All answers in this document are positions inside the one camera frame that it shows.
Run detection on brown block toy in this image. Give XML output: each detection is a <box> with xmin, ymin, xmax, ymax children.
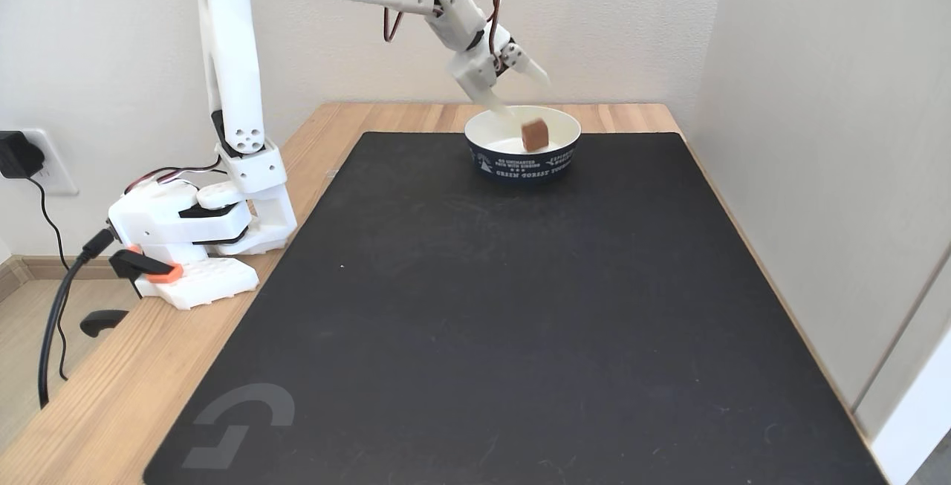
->
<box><xmin>521</xmin><ymin>119</ymin><xmax>551</xmax><ymax>153</ymax></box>

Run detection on white and navy paper bowl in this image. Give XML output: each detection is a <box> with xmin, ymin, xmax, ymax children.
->
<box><xmin>464</xmin><ymin>105</ymin><xmax>582</xmax><ymax>182</ymax></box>

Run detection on black desk mat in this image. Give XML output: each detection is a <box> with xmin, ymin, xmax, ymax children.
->
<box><xmin>143</xmin><ymin>132</ymin><xmax>889</xmax><ymax>485</ymax></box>

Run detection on black and orange clamp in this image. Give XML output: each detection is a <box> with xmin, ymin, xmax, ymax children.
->
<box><xmin>80</xmin><ymin>247</ymin><xmax>185</xmax><ymax>338</ymax></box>

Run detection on black power adapter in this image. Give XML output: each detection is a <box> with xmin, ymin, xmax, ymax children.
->
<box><xmin>0</xmin><ymin>131</ymin><xmax>45</xmax><ymax>180</ymax></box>

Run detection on wooden baseboard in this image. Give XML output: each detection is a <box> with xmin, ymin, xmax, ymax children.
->
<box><xmin>0</xmin><ymin>254</ymin><xmax>114</xmax><ymax>302</ymax></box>

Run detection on white wall outlet plate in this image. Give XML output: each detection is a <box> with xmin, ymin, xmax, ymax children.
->
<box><xmin>22</xmin><ymin>128</ymin><xmax>79</xmax><ymax>197</ymax></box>

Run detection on thin black cable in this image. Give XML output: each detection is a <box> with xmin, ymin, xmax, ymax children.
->
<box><xmin>27</xmin><ymin>176</ymin><xmax>71</xmax><ymax>382</ymax></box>

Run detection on thick black cable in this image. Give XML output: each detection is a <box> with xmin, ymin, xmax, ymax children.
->
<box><xmin>38</xmin><ymin>229</ymin><xmax>117</xmax><ymax>408</ymax></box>

